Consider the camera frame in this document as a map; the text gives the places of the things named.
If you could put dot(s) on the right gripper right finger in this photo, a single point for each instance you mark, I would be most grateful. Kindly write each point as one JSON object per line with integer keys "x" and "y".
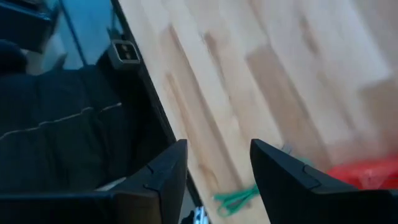
{"x": 280, "y": 180}

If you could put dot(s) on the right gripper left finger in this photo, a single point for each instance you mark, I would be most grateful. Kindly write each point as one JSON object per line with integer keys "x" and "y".
{"x": 174, "y": 174}

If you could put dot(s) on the red plastic basket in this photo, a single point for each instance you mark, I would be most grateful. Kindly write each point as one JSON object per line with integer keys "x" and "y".
{"x": 367, "y": 174}

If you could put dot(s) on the dark fabric cover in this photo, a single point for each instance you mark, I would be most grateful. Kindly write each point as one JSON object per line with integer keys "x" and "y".
{"x": 62, "y": 140}

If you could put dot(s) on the black table edge frame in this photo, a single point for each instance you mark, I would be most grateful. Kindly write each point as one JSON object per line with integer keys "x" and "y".
{"x": 155, "y": 105}

